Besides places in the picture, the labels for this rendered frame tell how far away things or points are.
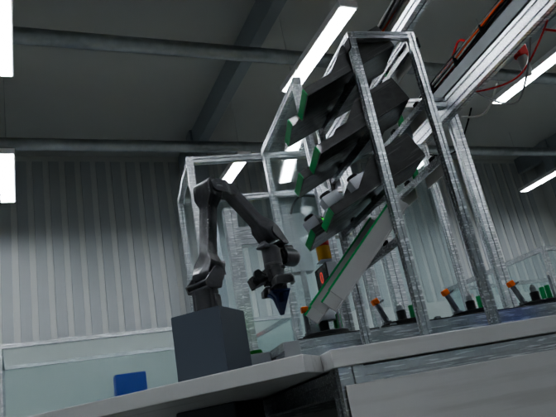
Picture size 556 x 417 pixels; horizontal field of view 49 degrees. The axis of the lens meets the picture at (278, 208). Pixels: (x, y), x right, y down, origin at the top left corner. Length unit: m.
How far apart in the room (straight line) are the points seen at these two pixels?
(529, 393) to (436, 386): 0.18
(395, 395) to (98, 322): 8.96
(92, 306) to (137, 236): 1.38
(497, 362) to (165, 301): 9.16
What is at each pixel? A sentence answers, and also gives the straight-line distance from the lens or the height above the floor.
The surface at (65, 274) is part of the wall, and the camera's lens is 10.06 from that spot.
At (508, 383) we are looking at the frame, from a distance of 1.17.
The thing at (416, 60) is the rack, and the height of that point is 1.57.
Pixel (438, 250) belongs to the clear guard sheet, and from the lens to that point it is 3.19.
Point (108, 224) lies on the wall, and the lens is 10.36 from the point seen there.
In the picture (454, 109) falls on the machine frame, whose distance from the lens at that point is 3.02.
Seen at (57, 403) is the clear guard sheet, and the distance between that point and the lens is 6.67.
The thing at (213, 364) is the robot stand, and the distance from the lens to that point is 1.50.
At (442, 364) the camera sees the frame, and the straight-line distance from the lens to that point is 1.13.
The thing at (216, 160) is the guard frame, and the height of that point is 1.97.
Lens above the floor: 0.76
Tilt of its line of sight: 20 degrees up
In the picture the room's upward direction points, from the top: 11 degrees counter-clockwise
